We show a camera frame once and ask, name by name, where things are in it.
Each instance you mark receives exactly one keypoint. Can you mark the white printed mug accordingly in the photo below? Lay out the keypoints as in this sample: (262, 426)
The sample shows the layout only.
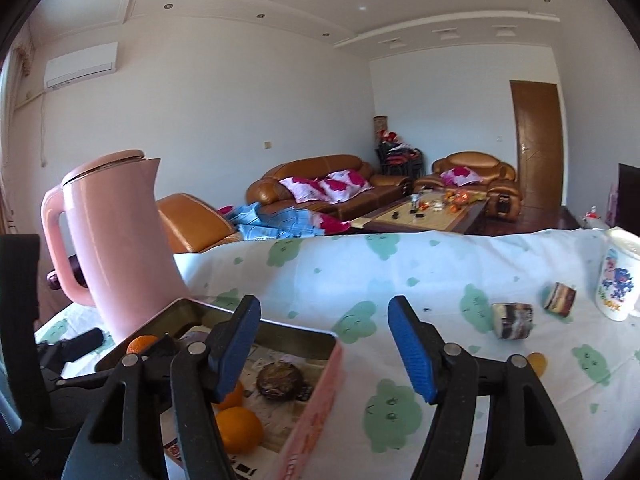
(617, 280)

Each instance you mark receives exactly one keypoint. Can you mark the blue plaid blanket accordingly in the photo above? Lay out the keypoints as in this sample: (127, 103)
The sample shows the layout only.
(272, 222)

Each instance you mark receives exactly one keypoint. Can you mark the white air conditioner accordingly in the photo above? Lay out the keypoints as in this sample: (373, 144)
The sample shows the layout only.
(80, 65)

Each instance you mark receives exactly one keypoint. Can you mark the small orange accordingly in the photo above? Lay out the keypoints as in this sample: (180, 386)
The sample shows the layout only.
(141, 344)

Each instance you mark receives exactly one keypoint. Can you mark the pink floral pillow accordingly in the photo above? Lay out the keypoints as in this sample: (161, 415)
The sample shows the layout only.
(347, 183)
(460, 175)
(305, 188)

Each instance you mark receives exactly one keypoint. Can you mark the printed paper liner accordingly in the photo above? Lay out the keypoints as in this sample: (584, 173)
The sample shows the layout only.
(277, 442)

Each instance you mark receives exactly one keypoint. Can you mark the tall patterned cylinder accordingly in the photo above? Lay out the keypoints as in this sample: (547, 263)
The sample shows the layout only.
(380, 127)

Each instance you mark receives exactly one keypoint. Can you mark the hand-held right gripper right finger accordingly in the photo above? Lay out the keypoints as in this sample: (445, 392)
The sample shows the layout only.
(412, 355)

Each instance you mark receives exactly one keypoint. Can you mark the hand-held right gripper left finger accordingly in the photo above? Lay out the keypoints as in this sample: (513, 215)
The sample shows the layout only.
(235, 355)

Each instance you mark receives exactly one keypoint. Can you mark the pink slim box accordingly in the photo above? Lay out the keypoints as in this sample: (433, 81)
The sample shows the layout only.
(612, 205)

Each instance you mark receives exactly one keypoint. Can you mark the stacked black chairs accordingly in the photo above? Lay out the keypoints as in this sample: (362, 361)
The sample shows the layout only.
(400, 162)

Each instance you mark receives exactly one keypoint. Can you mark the assorted snacks pile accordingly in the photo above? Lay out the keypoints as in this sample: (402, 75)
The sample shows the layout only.
(450, 201)

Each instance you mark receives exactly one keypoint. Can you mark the orange leather chair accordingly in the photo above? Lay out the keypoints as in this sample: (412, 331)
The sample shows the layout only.
(192, 222)

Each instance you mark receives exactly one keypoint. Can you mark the brown wooden door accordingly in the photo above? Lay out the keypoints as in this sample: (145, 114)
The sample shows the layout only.
(540, 150)

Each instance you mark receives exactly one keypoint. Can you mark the pink tin box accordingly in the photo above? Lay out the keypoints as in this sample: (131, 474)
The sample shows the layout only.
(310, 425)

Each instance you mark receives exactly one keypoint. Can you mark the brown leather armchair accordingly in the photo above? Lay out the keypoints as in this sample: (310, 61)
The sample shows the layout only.
(500, 185)

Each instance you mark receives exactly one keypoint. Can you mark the pink kettle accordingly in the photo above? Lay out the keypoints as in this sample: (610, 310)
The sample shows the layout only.
(107, 245)

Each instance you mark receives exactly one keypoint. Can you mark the wooden coffee table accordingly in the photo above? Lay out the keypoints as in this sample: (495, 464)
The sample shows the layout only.
(430, 220)

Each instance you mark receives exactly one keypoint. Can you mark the brown leather sofa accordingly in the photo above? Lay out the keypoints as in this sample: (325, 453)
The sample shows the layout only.
(320, 167)

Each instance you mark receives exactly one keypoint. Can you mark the large orange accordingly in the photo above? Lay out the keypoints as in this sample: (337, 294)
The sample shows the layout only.
(240, 429)

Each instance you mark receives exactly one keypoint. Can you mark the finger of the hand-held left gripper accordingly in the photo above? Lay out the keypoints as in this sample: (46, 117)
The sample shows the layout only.
(75, 346)

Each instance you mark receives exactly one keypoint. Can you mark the dark wrinkled passion fruit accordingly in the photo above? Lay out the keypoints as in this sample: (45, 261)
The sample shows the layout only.
(278, 381)

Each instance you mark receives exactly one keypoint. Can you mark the purple cushioned wicker stool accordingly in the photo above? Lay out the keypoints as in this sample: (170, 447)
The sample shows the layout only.
(75, 272)

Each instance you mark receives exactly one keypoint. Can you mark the pale pink curtain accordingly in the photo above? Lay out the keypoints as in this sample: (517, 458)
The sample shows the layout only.
(22, 52)

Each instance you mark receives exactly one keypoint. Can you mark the black television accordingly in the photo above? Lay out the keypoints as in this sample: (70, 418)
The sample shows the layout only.
(630, 200)

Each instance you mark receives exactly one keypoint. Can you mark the white cloud-print tablecloth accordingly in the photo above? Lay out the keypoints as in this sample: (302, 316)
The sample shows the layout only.
(375, 270)

